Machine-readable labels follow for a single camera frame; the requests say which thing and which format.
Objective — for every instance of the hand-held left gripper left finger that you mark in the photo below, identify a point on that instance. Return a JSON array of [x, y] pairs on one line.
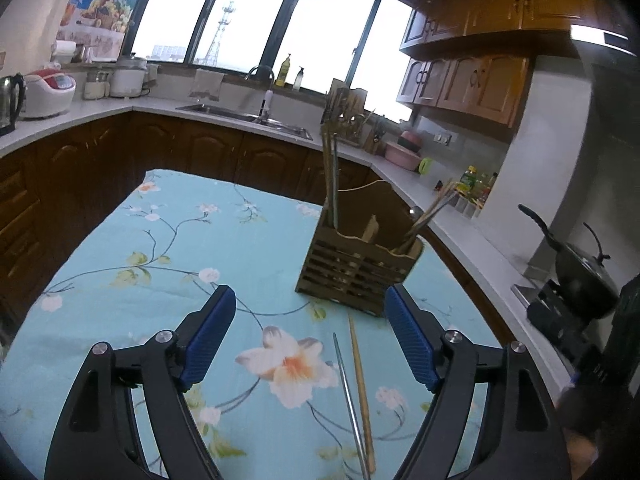
[[210, 340]]

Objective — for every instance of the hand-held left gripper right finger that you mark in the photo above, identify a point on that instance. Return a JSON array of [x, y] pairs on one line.
[[410, 340]]

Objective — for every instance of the wooden chopstick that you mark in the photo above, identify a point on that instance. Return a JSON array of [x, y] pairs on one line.
[[435, 220], [430, 215], [328, 175], [361, 400]]

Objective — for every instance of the metal chopstick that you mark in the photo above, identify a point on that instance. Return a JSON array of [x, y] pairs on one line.
[[338, 170], [350, 410]]

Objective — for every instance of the wooden utensil holder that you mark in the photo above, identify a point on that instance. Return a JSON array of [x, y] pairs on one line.
[[340, 270]]

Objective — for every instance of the metal spoon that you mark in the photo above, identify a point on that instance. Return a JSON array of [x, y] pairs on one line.
[[416, 213]]

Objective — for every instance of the dish rack with utensils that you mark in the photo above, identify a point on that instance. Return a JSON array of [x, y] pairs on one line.
[[352, 132]]

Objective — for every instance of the black gas stove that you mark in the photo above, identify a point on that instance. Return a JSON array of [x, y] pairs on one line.
[[555, 320]]

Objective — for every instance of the floral blue tablecloth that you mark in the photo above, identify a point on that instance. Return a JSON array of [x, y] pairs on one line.
[[150, 260]]

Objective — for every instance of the black frying pan with lid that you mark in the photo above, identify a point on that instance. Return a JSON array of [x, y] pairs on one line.
[[585, 275]]

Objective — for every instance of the row of spice containers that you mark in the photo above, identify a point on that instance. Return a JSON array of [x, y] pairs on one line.
[[467, 205]]

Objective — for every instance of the yellow capped oil bottle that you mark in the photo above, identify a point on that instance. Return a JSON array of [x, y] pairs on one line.
[[467, 182]]

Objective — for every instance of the dark sauce bottle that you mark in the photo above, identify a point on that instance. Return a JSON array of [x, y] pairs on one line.
[[489, 190]]

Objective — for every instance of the green cup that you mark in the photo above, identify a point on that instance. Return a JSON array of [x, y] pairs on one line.
[[426, 166]]

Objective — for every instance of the pink basin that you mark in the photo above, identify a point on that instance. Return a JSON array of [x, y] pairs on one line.
[[402, 157]]

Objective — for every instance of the pink and green bowl stack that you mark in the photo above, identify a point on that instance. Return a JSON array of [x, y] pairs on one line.
[[412, 141]]

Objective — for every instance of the knife block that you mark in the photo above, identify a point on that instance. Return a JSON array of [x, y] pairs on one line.
[[375, 137]]

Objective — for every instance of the wooden base cabinets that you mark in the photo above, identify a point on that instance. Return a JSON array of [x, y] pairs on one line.
[[75, 175]]

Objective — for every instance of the steel kitchen sink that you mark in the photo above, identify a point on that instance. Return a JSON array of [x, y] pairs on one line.
[[235, 115]]

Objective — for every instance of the kitchen faucet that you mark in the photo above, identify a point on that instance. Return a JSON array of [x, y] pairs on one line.
[[267, 100]]

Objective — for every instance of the pink dish cloth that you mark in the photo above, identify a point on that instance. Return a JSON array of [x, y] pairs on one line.
[[207, 85]]

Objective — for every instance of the white soap dispenser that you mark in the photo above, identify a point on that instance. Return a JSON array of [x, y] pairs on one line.
[[298, 81]]

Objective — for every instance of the white lidded container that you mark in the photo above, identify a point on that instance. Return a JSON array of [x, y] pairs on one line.
[[128, 77]]

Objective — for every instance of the small glass jar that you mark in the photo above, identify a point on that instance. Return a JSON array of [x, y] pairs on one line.
[[96, 87]]

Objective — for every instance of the white and red rice cooker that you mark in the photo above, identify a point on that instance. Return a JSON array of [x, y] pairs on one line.
[[47, 95]]

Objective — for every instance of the steel electric kettle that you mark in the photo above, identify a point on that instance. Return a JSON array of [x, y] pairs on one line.
[[10, 105]]

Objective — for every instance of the paper towel roll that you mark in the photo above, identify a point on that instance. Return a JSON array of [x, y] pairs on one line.
[[64, 52]]

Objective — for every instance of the large kitchen window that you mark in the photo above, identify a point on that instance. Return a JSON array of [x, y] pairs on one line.
[[250, 15]]

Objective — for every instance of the wall socket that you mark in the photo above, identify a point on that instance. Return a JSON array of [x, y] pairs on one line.
[[443, 138]]

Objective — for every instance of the wooden wall cabinets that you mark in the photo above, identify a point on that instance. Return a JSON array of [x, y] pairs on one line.
[[475, 85]]

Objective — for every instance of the fruit wall poster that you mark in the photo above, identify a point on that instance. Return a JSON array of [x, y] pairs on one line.
[[105, 0]]

